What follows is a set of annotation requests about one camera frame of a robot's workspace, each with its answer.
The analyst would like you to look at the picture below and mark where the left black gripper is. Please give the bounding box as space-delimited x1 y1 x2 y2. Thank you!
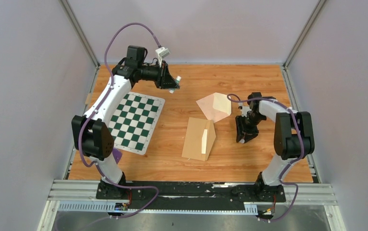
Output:
138 60 179 90

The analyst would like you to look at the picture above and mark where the aluminium frame rail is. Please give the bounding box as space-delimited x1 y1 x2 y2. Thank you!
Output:
38 180 346 231

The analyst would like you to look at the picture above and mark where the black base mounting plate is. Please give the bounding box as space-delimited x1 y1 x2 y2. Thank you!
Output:
96 181 286 211

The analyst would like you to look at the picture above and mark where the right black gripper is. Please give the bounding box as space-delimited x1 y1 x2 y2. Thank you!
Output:
236 113 266 143

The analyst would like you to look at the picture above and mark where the tan kraft envelope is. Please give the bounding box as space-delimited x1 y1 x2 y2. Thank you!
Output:
181 117 216 161

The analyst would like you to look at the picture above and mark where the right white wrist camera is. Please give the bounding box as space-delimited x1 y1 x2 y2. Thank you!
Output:
238 103 251 117

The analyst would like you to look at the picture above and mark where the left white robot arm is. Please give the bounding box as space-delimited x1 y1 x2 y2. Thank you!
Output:
71 45 179 199

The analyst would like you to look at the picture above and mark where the green white chessboard mat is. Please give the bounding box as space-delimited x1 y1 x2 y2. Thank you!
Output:
108 92 165 155

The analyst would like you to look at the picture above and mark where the pink paper envelope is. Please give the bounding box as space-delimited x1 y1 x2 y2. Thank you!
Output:
196 92 231 123

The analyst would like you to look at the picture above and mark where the purple plastic piece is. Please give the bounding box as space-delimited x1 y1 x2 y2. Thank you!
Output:
112 148 123 164

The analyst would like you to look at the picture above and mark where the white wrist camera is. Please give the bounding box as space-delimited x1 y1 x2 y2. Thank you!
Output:
155 47 171 67
238 103 251 117

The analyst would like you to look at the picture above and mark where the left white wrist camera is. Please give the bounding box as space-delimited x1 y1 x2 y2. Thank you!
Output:
155 47 171 67

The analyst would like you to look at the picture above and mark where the white green glue stick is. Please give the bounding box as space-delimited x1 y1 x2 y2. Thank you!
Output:
169 76 181 94

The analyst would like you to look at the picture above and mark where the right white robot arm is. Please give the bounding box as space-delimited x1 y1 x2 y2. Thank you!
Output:
228 92 315 201

